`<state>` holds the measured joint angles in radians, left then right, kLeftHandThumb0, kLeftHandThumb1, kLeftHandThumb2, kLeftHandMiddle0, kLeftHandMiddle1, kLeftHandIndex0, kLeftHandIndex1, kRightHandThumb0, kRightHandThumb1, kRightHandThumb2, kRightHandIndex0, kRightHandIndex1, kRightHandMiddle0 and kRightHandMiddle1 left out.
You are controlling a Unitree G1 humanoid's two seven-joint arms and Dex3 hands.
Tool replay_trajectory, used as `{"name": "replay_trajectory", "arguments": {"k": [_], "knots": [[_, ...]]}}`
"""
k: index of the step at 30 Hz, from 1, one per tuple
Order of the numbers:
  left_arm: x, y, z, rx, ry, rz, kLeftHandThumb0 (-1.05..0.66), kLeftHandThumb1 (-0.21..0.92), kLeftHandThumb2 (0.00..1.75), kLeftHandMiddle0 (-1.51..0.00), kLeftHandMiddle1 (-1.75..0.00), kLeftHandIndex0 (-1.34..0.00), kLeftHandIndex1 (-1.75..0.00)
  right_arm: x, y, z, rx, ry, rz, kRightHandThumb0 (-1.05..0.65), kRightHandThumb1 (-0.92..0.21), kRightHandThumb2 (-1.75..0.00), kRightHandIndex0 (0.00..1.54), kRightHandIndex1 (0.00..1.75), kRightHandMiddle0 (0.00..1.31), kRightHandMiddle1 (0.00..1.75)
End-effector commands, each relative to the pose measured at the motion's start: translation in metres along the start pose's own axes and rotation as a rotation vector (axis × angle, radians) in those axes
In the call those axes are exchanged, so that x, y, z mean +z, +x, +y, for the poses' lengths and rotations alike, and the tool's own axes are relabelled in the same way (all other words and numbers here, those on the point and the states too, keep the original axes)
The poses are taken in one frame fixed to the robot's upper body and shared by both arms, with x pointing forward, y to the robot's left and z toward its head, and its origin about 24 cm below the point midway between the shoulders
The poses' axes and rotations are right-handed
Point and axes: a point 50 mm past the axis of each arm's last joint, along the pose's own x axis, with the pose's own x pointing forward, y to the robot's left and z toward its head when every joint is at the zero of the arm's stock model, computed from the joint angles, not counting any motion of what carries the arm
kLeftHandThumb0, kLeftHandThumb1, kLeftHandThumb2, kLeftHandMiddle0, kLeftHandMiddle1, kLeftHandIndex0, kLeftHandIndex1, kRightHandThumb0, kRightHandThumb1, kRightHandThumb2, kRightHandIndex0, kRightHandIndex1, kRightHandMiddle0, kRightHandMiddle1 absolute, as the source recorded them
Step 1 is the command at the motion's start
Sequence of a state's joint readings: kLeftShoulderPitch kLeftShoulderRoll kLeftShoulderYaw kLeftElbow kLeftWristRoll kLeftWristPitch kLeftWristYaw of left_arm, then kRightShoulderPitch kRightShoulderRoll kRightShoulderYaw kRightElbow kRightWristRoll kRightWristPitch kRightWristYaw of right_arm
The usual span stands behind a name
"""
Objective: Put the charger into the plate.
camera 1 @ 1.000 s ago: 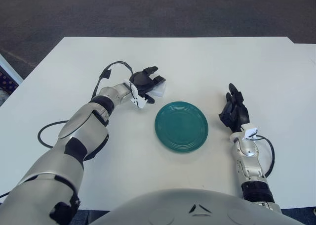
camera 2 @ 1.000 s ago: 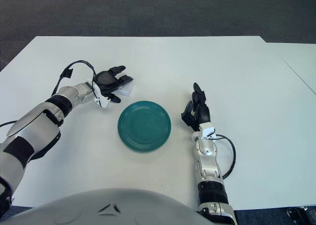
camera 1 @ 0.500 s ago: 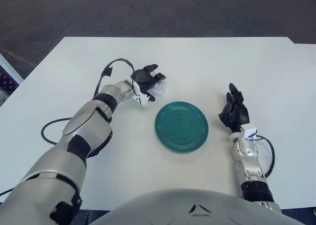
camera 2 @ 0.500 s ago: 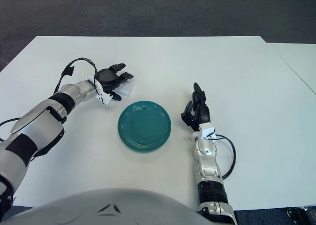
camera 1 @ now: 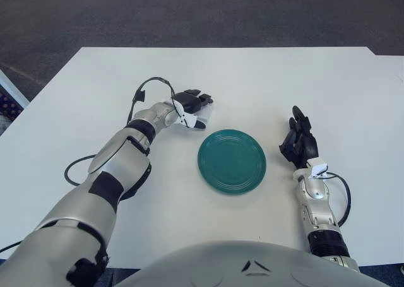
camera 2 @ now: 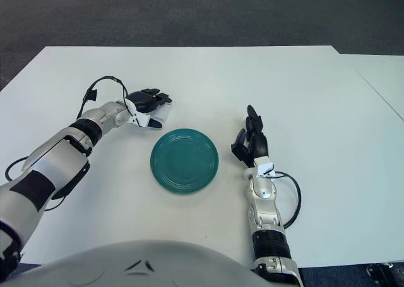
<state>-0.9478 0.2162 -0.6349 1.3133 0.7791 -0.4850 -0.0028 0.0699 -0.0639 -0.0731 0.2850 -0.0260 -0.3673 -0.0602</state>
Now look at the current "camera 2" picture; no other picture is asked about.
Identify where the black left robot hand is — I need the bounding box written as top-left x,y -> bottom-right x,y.
125,87 -> 174,129

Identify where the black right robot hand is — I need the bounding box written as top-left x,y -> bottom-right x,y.
230,104 -> 271,168

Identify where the white charger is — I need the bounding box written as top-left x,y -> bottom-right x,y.
154,105 -> 172,123

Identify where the teal round plate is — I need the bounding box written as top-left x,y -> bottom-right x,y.
150,128 -> 220,194

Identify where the grey robot torso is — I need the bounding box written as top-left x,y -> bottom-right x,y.
15,239 -> 272,287

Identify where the grey metal furniture leg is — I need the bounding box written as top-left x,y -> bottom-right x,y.
365,261 -> 395,284

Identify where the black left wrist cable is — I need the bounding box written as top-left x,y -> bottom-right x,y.
77,75 -> 133,119

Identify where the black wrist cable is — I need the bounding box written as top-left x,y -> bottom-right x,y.
77,75 -> 133,119
271,171 -> 302,230

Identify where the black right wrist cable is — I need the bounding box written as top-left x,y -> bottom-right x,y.
271,171 -> 302,230

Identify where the black upper arm cable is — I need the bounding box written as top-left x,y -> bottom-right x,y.
4,156 -> 91,212

